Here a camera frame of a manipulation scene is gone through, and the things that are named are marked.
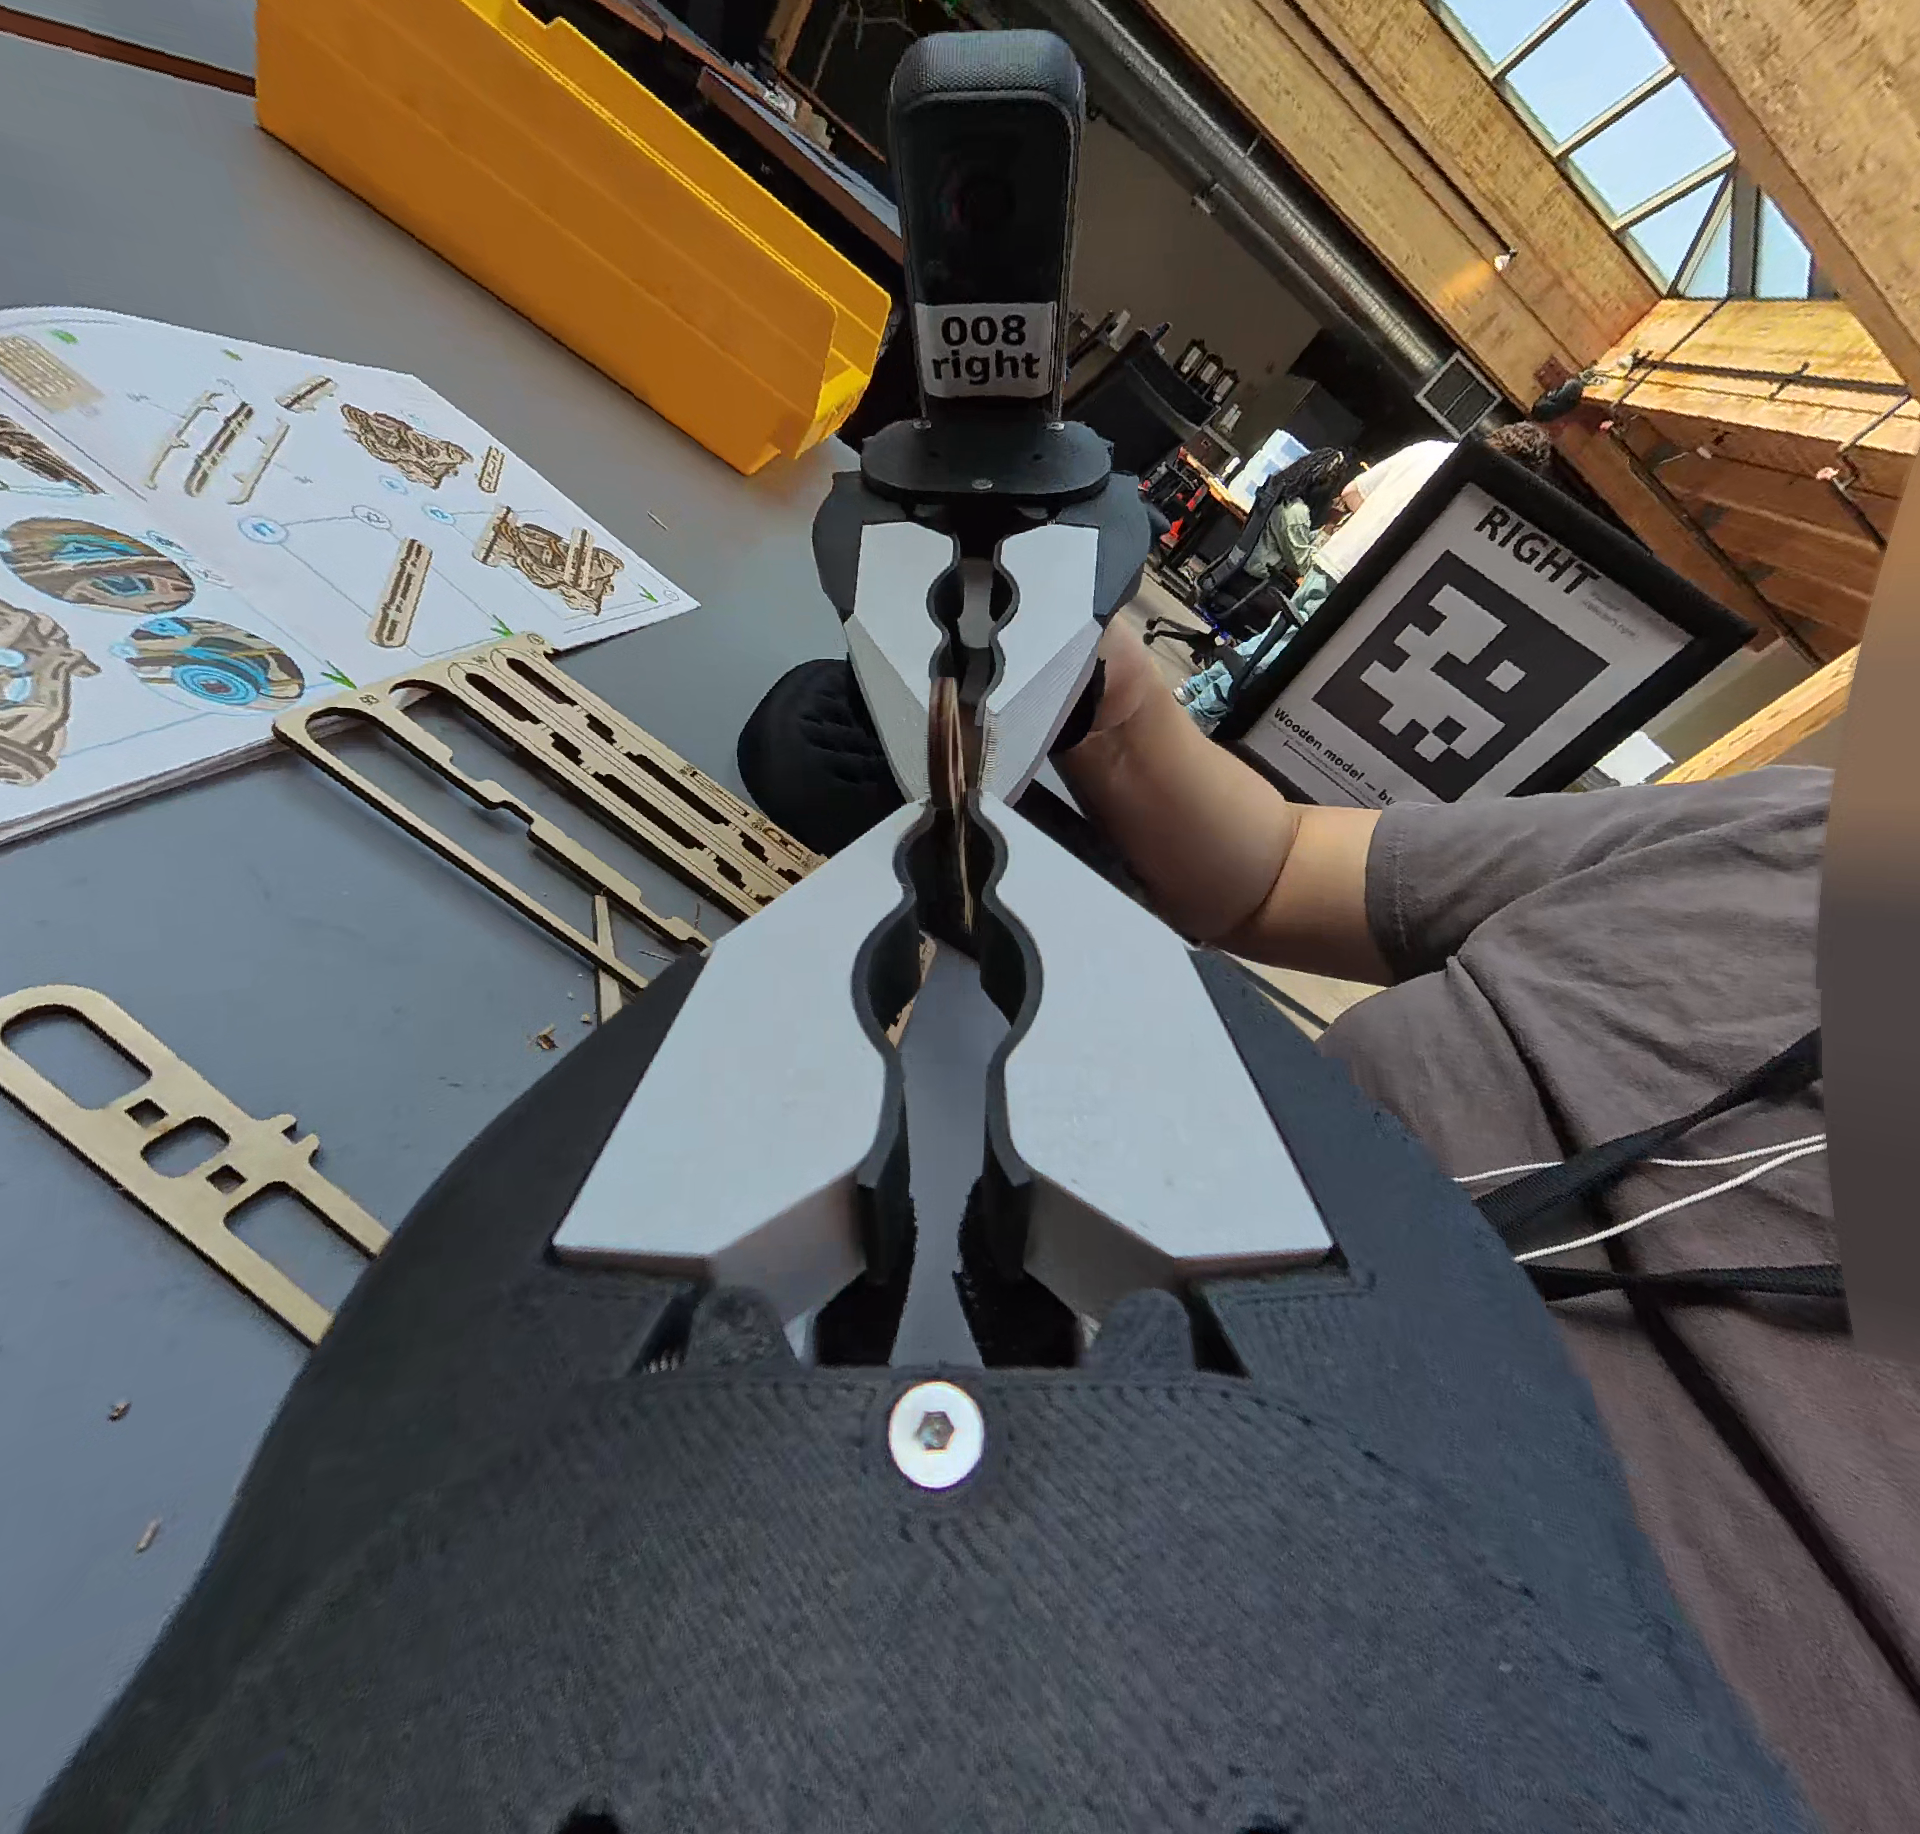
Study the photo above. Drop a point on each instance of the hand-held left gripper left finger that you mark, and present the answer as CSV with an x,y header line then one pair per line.
x,y
721,1116

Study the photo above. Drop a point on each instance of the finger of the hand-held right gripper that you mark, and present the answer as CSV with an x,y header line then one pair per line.
x,y
889,606
1051,606

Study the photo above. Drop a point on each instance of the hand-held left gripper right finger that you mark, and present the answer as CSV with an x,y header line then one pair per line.
x,y
1156,1116

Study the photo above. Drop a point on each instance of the slotted wooden model strip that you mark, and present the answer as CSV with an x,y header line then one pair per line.
x,y
949,741
91,1101

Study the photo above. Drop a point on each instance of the person's right forearm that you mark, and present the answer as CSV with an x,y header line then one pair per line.
x,y
1290,860

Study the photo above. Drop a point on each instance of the model instruction booklet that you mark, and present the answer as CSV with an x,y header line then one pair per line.
x,y
300,515

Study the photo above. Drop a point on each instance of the person's right hand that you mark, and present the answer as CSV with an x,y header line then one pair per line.
x,y
1147,731

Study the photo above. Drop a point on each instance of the thin wooden sliver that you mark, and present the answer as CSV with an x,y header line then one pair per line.
x,y
607,972

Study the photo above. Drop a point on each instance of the black office chair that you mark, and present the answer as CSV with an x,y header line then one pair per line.
x,y
1238,576

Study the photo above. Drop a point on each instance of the framed black-white marker sign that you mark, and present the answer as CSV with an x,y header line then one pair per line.
x,y
1500,665

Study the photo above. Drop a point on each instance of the yellow plastic bin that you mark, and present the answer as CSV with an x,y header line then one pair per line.
x,y
496,170

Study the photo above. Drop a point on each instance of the grey ceiling air duct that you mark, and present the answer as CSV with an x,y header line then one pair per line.
x,y
1246,126

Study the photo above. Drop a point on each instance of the laser-cut plywood sheet frame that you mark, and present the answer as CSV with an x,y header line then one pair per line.
x,y
451,726

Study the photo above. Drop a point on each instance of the wall air vent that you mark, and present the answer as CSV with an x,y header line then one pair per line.
x,y
1455,390

